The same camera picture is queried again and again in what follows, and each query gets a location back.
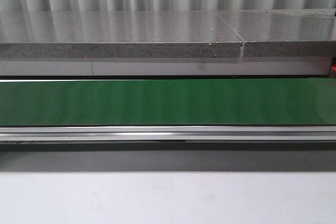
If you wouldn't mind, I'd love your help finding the grey stone counter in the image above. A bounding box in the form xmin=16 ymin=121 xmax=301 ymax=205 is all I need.
xmin=1 ymin=9 xmax=335 ymax=78

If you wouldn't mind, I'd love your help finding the green conveyor belt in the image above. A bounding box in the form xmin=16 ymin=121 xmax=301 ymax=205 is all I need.
xmin=1 ymin=78 xmax=335 ymax=126

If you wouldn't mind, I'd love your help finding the red object at edge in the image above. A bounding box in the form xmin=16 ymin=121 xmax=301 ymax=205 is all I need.
xmin=329 ymin=57 xmax=336 ymax=78

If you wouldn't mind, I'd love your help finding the aluminium conveyor frame rail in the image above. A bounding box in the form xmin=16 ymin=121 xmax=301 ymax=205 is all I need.
xmin=1 ymin=125 xmax=335 ymax=144

